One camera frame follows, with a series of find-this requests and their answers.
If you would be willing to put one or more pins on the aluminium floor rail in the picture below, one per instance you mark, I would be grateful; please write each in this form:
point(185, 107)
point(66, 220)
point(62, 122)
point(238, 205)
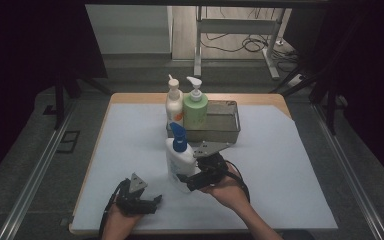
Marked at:
point(350, 173)
point(30, 186)

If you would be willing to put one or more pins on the cream pump bottle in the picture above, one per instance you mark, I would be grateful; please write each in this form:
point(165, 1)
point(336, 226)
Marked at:
point(173, 106)

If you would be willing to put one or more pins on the person's right hand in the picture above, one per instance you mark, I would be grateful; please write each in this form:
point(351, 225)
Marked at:
point(230, 193)

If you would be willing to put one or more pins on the white power strip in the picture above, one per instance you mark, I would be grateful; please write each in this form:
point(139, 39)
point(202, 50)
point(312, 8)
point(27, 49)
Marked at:
point(296, 80)

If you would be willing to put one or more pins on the white bottle with blue pump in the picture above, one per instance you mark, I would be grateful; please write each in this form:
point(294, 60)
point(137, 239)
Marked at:
point(180, 163)

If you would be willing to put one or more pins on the green bottle with white pump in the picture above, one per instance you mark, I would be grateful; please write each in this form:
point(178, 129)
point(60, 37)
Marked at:
point(196, 113)

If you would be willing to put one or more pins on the dark curtain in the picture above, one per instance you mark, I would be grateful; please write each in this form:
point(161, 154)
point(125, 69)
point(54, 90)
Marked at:
point(23, 50)
point(370, 66)

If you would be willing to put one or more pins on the white metal desk frame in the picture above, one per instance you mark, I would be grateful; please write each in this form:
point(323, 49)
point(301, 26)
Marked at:
point(235, 26)

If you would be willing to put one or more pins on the black metal stand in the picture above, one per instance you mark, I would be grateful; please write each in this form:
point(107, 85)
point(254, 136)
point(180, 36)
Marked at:
point(59, 106)
point(330, 110)

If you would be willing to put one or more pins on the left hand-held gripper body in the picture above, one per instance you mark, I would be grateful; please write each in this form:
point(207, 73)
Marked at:
point(130, 203)

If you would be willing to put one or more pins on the grey metal mesh basket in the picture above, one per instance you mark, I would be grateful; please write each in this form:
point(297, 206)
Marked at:
point(221, 123)

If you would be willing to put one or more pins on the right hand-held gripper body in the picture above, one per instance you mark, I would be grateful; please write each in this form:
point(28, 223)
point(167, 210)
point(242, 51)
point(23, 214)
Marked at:
point(210, 170)

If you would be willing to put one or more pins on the white panel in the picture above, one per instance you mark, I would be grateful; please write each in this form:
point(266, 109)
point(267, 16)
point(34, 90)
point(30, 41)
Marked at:
point(130, 30)

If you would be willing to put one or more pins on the person's left hand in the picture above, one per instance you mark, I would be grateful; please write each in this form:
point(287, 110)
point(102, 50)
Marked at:
point(121, 226)

